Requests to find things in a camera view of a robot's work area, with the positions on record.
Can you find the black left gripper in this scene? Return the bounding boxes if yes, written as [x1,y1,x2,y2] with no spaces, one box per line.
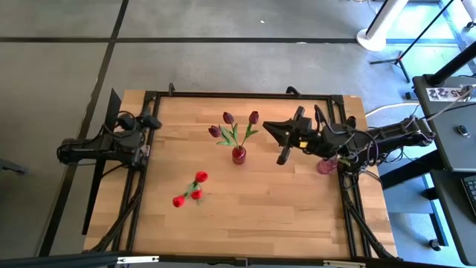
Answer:
[122,112,164,137]

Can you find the black aluminium table frame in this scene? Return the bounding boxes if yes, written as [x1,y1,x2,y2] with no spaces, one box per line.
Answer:
[83,82,397,261]

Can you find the thick black pole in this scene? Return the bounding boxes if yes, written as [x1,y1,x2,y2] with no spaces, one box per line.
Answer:
[427,40,476,87]

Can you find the black side panel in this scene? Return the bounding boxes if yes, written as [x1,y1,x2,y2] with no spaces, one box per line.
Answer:
[82,87,123,236]

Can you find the dark grey floor object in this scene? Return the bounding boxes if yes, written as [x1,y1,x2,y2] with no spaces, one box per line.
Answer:
[0,158,28,176]

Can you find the white printed label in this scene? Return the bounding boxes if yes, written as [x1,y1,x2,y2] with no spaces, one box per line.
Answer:
[425,86,468,102]

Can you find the pink ribbed glass vase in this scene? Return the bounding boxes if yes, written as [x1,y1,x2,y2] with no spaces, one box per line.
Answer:
[315,156,338,175]

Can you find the red ribbed glass vase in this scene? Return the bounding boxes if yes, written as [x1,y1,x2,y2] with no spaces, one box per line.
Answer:
[231,145,248,166]

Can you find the black overhead beam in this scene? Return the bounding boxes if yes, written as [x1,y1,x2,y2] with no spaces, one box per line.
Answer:
[0,252,476,268]

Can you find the silver metal bracket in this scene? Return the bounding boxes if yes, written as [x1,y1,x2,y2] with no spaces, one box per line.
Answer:
[322,259,367,268]
[116,255,160,265]

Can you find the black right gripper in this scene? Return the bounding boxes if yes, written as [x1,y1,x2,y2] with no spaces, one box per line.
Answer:
[263,105,325,166]

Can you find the black pole white base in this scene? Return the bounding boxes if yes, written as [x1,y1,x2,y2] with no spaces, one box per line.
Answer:
[356,0,405,52]

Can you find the bright red artificial tulip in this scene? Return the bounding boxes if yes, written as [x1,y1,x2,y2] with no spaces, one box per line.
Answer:
[189,170,210,194]
[172,188,194,209]

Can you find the black keyboard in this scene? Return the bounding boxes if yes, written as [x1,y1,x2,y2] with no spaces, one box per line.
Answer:
[460,173,476,220]

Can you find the dark grey desk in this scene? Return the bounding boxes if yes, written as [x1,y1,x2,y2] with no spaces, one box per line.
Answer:
[379,73,476,266]

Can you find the black tripod stand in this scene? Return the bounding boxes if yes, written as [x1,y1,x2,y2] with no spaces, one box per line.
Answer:
[369,0,457,83]

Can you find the white stand leg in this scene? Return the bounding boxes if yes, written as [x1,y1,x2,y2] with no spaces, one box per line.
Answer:
[460,0,476,30]

